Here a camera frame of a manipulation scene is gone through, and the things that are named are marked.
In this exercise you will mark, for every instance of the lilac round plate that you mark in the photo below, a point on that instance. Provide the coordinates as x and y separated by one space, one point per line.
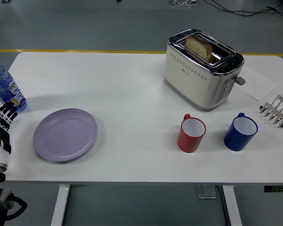
65 134

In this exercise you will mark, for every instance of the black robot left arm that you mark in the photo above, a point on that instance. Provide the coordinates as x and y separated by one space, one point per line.
0 200

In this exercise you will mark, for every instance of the clear blue-capped drink bottle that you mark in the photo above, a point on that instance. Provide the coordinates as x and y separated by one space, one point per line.
7 88

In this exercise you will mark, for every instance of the white table leg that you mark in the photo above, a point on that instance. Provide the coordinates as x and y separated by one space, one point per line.
60 204
232 206

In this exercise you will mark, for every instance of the red enamel mug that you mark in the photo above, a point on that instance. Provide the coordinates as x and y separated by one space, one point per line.
191 135

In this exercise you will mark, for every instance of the cream chrome toaster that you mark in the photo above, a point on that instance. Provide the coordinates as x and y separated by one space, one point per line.
200 73

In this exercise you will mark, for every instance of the grey table control box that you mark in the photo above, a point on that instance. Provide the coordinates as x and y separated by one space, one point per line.
206 191

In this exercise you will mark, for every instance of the brown bread slice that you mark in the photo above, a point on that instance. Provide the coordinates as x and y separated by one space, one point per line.
199 48

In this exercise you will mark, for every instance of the blue enamel mug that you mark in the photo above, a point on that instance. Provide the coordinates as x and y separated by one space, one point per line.
240 133

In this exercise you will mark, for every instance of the white paper sheet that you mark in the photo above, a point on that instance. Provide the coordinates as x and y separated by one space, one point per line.
257 84

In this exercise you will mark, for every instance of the silver metal toast rack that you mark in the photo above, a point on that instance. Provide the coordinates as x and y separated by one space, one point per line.
277 110

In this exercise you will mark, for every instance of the black desk height controller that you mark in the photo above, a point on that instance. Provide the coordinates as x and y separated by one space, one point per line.
278 188

